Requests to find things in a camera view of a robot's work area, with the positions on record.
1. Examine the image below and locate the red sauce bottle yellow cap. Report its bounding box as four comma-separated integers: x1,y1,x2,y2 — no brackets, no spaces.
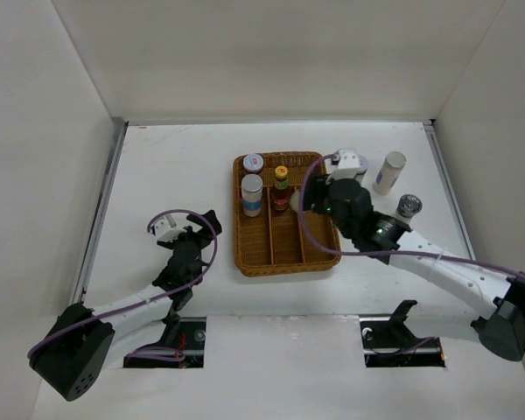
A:
270,165,291,211

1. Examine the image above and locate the blue label silver-lid canister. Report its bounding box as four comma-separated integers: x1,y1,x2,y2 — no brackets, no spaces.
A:
241,173,263,217

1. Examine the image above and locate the white canister blue label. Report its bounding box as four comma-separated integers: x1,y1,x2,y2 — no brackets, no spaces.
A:
373,151,407,195

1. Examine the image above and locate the dark spice jar white lid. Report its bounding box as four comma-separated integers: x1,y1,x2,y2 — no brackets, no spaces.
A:
242,153,264,174

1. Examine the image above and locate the white bottle black cap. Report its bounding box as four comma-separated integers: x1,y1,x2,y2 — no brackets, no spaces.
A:
289,189,305,214

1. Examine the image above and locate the dark jar red-label lid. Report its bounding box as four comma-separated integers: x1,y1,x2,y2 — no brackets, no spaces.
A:
355,155,368,183

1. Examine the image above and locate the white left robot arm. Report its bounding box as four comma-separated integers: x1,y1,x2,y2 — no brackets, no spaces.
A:
27,210,222,402

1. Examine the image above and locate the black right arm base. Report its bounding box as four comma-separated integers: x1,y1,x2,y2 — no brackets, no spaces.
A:
359,300,445,368

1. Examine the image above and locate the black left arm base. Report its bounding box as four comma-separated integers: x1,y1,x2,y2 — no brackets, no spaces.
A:
122,316,207,369

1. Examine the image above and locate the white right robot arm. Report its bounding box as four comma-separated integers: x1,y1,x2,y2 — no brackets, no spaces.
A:
298,174,525,361

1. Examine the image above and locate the salt grinder clear grey top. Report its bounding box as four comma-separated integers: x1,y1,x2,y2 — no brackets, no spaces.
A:
394,194,424,225

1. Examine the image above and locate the brown wicker divided tray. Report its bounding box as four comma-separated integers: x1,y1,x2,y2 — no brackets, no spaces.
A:
233,151,340,277

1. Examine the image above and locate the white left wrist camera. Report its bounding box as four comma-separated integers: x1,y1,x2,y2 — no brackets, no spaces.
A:
148,215,185,241

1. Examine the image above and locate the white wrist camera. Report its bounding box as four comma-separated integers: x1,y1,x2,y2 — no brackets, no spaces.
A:
329,149,361,180
148,215,185,241

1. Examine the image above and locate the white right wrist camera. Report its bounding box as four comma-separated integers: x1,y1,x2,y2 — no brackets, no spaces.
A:
329,149,361,180

